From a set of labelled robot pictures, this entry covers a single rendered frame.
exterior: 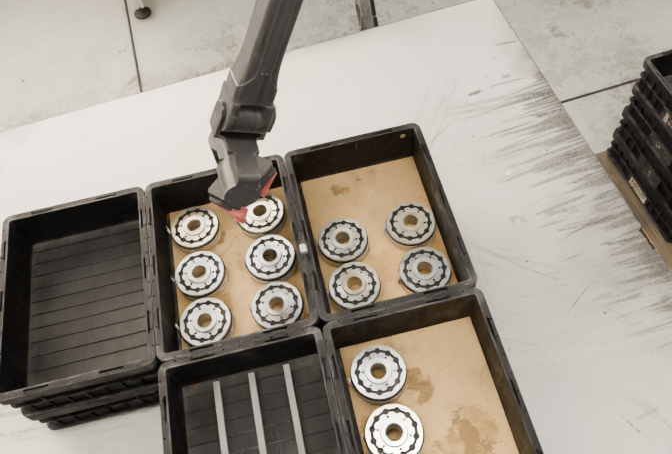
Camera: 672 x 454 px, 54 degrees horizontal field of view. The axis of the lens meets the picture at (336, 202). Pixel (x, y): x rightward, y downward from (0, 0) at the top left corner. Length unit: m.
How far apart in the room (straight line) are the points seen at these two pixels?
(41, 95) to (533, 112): 2.15
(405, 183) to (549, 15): 1.77
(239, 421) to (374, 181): 0.58
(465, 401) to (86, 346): 0.75
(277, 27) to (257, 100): 0.12
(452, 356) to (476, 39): 0.98
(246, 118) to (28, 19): 2.67
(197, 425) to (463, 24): 1.30
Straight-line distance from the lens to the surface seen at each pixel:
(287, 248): 1.36
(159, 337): 1.26
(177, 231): 1.44
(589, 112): 2.75
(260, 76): 0.92
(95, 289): 1.48
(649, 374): 1.49
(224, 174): 0.98
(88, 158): 1.86
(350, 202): 1.44
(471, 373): 1.28
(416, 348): 1.29
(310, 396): 1.27
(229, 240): 1.43
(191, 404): 1.32
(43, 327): 1.49
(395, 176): 1.47
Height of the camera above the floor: 2.04
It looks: 57 degrees down
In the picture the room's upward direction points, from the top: 9 degrees counter-clockwise
